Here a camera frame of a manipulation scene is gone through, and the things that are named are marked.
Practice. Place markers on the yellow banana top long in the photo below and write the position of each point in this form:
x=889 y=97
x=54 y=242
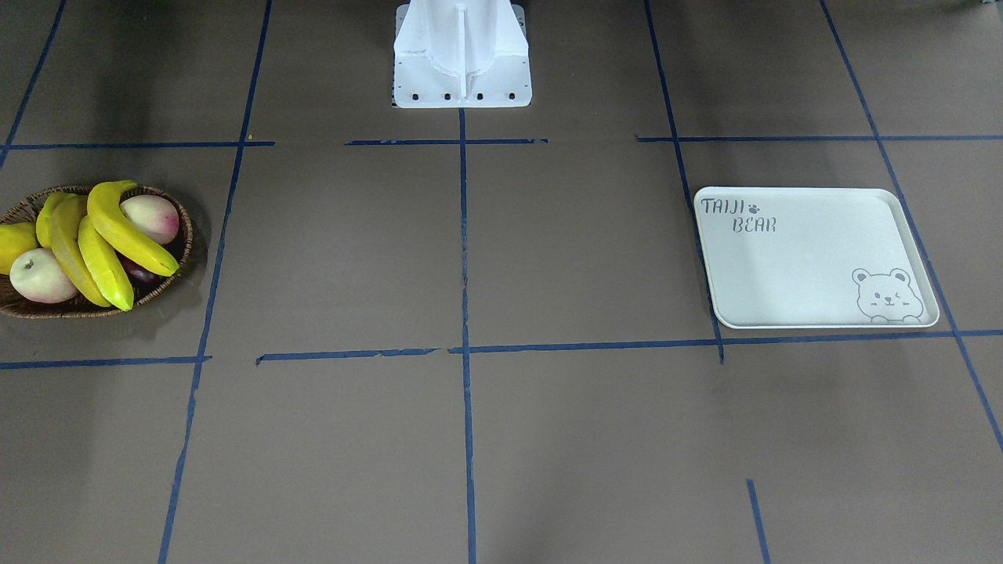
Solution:
x=104 y=210

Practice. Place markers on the white bear print tray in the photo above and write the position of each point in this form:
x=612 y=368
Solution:
x=807 y=258

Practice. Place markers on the pink peach rear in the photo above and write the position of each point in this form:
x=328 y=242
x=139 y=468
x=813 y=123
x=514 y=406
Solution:
x=154 y=216

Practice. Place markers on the pink peach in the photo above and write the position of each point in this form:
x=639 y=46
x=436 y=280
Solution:
x=154 y=216
x=38 y=277

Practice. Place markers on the yellow banana front short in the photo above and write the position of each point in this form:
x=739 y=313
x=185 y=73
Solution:
x=104 y=267

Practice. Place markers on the yellow banana middle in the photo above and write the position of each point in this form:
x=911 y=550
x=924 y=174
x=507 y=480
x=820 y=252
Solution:
x=64 y=222

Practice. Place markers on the greenish yellow banana back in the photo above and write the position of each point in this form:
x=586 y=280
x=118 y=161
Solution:
x=44 y=219

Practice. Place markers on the pink peach front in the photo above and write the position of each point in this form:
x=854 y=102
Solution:
x=38 y=277

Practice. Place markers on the yellow pear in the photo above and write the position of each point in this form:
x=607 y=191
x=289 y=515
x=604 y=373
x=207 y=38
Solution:
x=16 y=239

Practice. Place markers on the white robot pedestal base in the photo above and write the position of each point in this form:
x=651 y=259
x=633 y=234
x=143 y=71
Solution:
x=461 y=54

